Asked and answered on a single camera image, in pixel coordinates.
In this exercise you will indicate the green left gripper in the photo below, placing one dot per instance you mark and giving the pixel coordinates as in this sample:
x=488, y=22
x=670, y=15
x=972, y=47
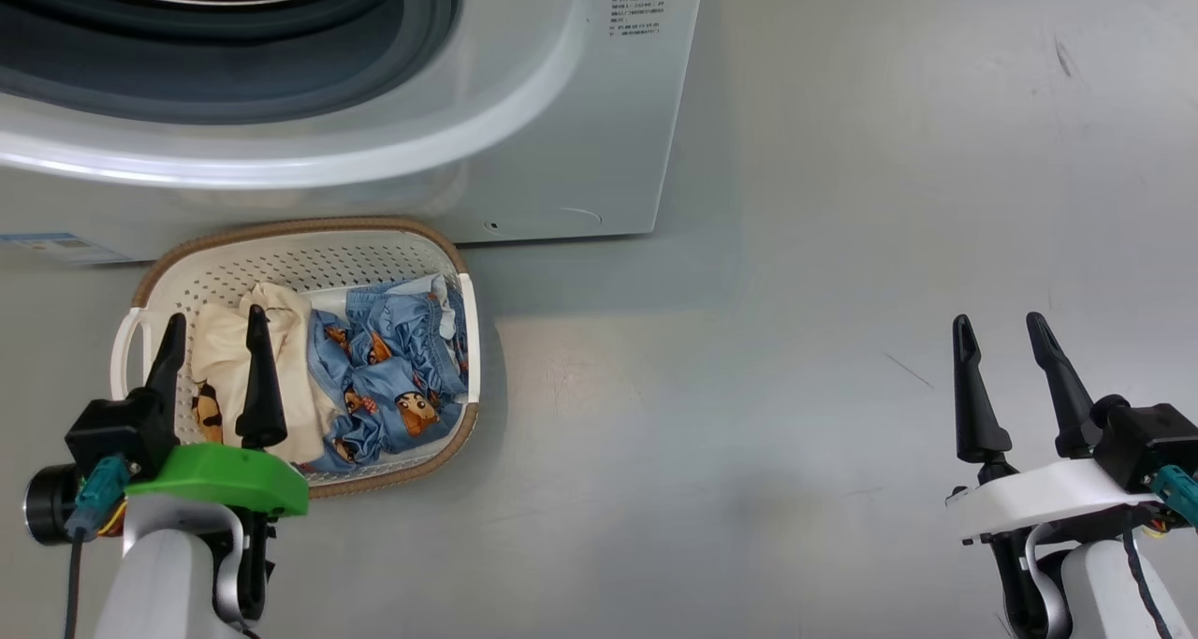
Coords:
x=225, y=480

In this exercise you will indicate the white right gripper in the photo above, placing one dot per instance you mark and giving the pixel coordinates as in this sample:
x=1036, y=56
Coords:
x=1039, y=499

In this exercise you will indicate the cream shirt with cartoon print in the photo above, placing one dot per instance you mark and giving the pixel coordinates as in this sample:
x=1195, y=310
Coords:
x=220, y=349

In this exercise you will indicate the blue cartoon print shirt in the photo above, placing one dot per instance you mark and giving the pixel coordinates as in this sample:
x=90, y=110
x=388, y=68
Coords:
x=374, y=414

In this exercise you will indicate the white perforated basket brown rim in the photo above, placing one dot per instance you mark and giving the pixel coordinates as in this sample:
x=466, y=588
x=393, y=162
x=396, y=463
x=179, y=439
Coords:
x=281, y=255

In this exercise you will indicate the white front-load washing machine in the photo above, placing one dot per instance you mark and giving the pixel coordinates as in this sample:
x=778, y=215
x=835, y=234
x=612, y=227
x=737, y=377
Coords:
x=580, y=134

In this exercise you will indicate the blue energy label sticker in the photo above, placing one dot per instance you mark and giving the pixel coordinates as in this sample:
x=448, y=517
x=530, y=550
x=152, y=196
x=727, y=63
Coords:
x=56, y=246

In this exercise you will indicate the black text sticker on washer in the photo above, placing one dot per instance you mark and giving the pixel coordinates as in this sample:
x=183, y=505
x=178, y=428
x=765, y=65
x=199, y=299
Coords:
x=638, y=12

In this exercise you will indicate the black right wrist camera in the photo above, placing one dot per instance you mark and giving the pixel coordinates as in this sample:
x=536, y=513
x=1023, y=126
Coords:
x=1146, y=442

